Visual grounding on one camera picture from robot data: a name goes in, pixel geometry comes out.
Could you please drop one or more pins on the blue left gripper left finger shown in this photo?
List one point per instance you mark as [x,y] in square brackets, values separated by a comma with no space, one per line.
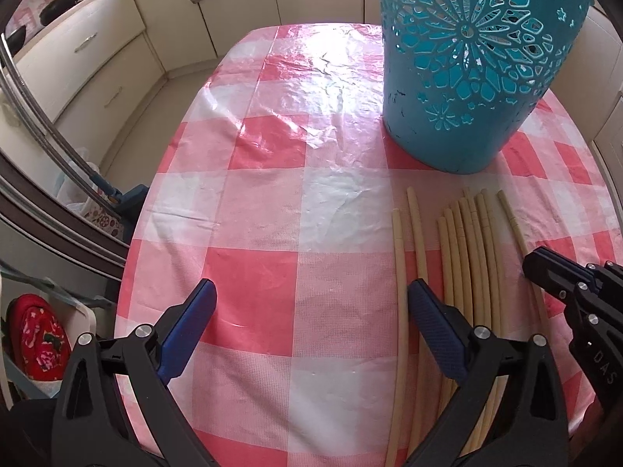
[181,327]

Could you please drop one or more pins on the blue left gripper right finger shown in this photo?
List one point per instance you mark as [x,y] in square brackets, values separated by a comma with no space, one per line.
[443,328]

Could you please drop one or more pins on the wooden chopstick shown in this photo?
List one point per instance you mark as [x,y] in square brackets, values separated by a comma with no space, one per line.
[460,301]
[424,358]
[483,257]
[495,271]
[474,257]
[465,268]
[523,250]

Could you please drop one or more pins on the red patterned bag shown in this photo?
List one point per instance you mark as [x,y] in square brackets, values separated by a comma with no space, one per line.
[35,339]

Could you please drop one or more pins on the pink checkered plastic tablecloth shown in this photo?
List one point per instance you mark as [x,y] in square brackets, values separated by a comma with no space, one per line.
[279,186]

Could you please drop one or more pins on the teal perforated plastic basket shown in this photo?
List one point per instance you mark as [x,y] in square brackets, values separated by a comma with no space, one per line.
[461,76]

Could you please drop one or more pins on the black frying pan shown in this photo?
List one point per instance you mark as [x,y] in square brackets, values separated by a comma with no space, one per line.
[54,10]

